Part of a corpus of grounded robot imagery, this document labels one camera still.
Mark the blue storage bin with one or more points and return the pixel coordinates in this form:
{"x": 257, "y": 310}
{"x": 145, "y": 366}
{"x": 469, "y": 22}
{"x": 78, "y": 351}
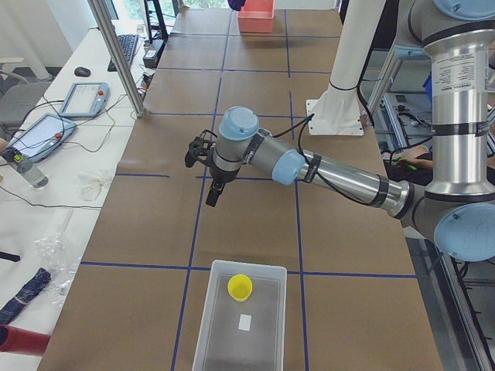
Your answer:
{"x": 427, "y": 86}

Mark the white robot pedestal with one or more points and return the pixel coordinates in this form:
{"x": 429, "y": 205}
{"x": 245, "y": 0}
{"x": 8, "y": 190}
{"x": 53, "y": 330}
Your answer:
{"x": 337, "y": 111}

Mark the yellow plastic cup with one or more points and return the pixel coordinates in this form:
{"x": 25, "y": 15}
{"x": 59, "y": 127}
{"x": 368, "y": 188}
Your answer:
{"x": 240, "y": 287}

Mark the red cylinder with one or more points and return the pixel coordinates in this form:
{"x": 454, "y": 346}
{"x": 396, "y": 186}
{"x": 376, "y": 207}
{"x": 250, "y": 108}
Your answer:
{"x": 22, "y": 341}

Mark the clear water bottle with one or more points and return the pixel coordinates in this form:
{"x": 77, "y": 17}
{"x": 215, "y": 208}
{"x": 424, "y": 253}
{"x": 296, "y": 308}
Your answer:
{"x": 25, "y": 167}

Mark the pink plastic bin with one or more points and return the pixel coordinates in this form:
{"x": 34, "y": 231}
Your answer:
{"x": 256, "y": 16}

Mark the clear plastic bin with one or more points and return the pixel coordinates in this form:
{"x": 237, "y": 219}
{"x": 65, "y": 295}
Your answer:
{"x": 243, "y": 335}

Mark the black computer mouse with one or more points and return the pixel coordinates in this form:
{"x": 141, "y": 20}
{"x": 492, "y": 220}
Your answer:
{"x": 82, "y": 72}

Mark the lower teach pendant tablet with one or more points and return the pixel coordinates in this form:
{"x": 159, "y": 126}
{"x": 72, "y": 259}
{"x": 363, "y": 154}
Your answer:
{"x": 41, "y": 139}

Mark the crumpled clear plastic wrap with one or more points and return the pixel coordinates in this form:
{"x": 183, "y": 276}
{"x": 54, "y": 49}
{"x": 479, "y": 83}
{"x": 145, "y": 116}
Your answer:
{"x": 61, "y": 257}

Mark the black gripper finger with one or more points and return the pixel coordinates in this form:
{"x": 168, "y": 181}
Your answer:
{"x": 220, "y": 191}
{"x": 213, "y": 194}

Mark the purple cloth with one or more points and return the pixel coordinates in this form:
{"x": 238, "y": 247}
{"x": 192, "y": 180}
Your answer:
{"x": 236, "y": 5}

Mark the upper teach pendant tablet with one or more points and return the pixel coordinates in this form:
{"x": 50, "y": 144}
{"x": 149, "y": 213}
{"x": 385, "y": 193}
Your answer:
{"x": 85, "y": 100}

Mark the crumpled white tissue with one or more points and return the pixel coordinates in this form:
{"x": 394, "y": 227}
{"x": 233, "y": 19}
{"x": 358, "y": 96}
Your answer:
{"x": 92, "y": 184}

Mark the black keyboard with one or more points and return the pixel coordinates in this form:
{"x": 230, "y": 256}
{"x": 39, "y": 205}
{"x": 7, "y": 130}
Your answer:
{"x": 128, "y": 44}

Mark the aluminium frame post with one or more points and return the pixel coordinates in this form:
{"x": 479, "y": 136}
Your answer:
{"x": 109, "y": 35}

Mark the folded blue umbrella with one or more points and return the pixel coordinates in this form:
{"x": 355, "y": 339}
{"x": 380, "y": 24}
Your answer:
{"x": 12, "y": 309}

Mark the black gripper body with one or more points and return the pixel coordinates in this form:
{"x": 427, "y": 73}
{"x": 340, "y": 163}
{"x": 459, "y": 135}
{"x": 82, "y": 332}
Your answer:
{"x": 223, "y": 174}

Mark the teach pendant tablet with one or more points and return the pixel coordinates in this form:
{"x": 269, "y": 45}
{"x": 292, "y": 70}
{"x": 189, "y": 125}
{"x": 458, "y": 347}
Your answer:
{"x": 85, "y": 100}
{"x": 41, "y": 139}

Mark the person in black shirt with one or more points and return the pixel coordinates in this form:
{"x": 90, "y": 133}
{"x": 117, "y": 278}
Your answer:
{"x": 413, "y": 165}

